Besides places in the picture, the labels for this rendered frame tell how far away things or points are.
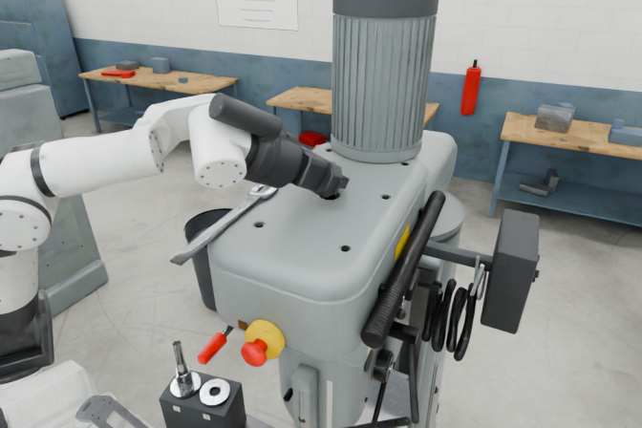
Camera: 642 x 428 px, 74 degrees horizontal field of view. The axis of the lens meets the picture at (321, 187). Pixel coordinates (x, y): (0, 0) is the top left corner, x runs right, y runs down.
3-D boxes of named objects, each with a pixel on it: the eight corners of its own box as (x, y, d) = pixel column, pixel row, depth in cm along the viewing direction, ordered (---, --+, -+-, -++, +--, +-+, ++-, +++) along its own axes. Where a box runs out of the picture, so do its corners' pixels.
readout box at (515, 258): (521, 338, 94) (545, 263, 84) (479, 325, 97) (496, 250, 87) (524, 284, 110) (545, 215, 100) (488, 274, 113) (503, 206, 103)
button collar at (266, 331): (280, 366, 62) (277, 336, 59) (246, 352, 64) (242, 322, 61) (287, 355, 63) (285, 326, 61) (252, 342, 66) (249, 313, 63)
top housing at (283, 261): (349, 380, 60) (353, 293, 52) (201, 321, 69) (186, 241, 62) (425, 220, 97) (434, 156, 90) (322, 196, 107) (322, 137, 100)
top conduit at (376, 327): (382, 353, 59) (384, 334, 57) (353, 343, 60) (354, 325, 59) (444, 204, 95) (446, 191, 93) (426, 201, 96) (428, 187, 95)
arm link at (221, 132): (252, 203, 62) (181, 187, 54) (240, 148, 67) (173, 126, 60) (302, 160, 56) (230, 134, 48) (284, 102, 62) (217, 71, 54)
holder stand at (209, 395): (230, 455, 131) (224, 414, 122) (168, 437, 136) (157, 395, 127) (246, 419, 141) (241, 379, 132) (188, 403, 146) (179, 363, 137)
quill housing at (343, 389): (353, 460, 91) (360, 355, 76) (271, 420, 98) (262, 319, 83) (381, 388, 106) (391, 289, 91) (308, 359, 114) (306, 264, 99)
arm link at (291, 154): (285, 185, 76) (229, 169, 68) (307, 137, 75) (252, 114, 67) (328, 215, 67) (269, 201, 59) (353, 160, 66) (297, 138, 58)
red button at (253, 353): (262, 374, 59) (260, 354, 57) (239, 364, 61) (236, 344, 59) (274, 357, 62) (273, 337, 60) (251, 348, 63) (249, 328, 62)
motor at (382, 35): (407, 171, 83) (426, -9, 68) (315, 154, 90) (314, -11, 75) (430, 138, 99) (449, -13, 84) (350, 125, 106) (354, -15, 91)
